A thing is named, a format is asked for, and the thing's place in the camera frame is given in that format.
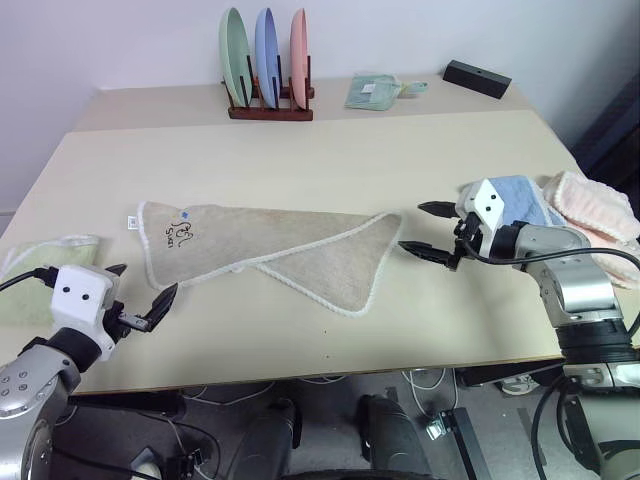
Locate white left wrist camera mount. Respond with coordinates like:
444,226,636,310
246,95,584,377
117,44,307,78
51,264,122,362

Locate black table leg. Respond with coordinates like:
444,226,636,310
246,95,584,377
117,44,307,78
438,406,495,480

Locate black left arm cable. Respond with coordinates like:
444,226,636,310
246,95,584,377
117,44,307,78
0,266,62,295

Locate black floor cable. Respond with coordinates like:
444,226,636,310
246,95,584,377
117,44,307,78
159,414,226,474

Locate light green cloth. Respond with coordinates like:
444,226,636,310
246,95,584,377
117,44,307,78
0,233,102,327

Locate blue plate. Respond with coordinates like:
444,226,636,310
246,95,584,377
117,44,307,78
254,6,281,109

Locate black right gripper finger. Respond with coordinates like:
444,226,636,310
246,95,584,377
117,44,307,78
417,200,459,219
399,240,457,267

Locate blue cloth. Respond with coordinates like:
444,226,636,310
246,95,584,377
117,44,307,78
459,175,569,229

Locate folded green cloth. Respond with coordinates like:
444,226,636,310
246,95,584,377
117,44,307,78
343,72,402,113

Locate small pale green cloth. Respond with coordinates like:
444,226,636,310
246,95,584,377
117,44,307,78
396,80,429,99

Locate dark wooden dish rack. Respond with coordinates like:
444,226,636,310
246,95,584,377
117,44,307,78
221,53,316,123

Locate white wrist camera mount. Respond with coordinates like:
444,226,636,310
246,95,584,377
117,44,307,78
456,178,507,260
51,264,122,362

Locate black table frame bar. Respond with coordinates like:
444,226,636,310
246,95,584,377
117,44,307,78
456,361,567,389
68,389,187,417

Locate dark rounded shape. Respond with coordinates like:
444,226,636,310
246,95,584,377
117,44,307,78
358,393,435,480
225,396,304,480

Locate pink cloth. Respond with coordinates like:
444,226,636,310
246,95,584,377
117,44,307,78
541,170,640,292

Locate black rectangular box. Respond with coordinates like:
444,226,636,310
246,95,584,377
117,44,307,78
441,59,513,100

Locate white shoe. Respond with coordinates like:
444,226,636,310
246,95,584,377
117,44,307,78
499,374,537,398

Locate pink plate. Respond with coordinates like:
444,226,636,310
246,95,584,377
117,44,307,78
289,7,311,112

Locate green plate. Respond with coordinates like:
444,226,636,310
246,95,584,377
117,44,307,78
217,6,252,108

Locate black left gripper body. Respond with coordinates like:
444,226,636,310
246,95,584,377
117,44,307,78
105,298,154,346

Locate white floor cable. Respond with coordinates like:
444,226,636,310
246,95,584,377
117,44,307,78
398,367,461,419

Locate beige towel with white trim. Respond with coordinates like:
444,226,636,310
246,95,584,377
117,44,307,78
124,200,404,320

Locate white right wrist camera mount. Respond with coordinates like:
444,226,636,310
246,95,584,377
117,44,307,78
456,178,507,260

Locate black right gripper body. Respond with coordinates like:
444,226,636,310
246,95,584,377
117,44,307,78
447,211,484,272

